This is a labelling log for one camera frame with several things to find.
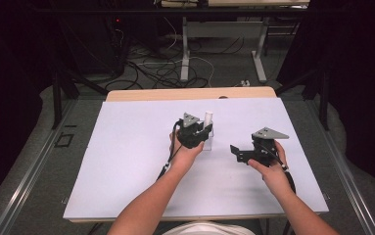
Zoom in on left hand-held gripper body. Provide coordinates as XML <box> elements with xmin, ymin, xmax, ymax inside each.
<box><xmin>175</xmin><ymin>112</ymin><xmax>209</xmax><ymax>150</ymax></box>

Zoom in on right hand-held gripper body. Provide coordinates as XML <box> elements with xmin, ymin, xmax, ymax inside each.
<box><xmin>251</xmin><ymin>126</ymin><xmax>290</xmax><ymax>167</ymax></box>

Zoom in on clear plastic box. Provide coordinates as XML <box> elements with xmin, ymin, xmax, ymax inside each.
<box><xmin>202</xmin><ymin>128</ymin><xmax>215</xmax><ymax>152</ymax></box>

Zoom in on person's left hand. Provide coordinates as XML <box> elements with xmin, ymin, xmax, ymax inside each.
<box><xmin>168</xmin><ymin>130</ymin><xmax>206</xmax><ymax>174</ymax></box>

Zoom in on person's right hand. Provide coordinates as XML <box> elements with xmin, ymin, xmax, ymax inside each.
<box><xmin>247</xmin><ymin>140</ymin><xmax>289</xmax><ymax>194</ymax></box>

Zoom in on black metal stand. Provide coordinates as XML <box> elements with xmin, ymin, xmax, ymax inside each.
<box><xmin>51</xmin><ymin>62</ymin><xmax>110</xmax><ymax>130</ymax></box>
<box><xmin>274</xmin><ymin>65</ymin><xmax>332</xmax><ymax>131</ymax></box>

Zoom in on person's white shirt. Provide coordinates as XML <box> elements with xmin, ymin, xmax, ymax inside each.
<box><xmin>162</xmin><ymin>220</ymin><xmax>257</xmax><ymax>235</ymax></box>

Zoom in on white-legged desk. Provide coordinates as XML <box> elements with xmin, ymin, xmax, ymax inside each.
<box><xmin>160</xmin><ymin>0</ymin><xmax>310</xmax><ymax>84</ymax></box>

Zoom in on black computer tower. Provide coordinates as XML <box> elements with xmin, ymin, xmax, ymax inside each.
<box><xmin>108</xmin><ymin>14</ymin><xmax>129</xmax><ymax>77</ymax></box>

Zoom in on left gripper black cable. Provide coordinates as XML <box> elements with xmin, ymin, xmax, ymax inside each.
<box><xmin>157</xmin><ymin>118</ymin><xmax>183</xmax><ymax>181</ymax></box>

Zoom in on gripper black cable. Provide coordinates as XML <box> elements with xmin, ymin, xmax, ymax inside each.
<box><xmin>262</xmin><ymin>142</ymin><xmax>298</xmax><ymax>194</ymax></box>
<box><xmin>157</xmin><ymin>118</ymin><xmax>183</xmax><ymax>181</ymax></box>

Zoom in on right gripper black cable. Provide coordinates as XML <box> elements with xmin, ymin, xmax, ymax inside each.
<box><xmin>262</xmin><ymin>142</ymin><xmax>298</xmax><ymax>194</ymax></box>

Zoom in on tangle of floor cables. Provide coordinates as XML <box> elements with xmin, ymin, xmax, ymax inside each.
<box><xmin>105</xmin><ymin>16</ymin><xmax>246</xmax><ymax>91</ymax></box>

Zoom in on metal floor rail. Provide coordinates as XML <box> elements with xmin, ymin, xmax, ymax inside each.
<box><xmin>0</xmin><ymin>99</ymin><xmax>76</xmax><ymax>235</ymax></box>
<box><xmin>305</xmin><ymin>99</ymin><xmax>375</xmax><ymax>235</ymax></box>

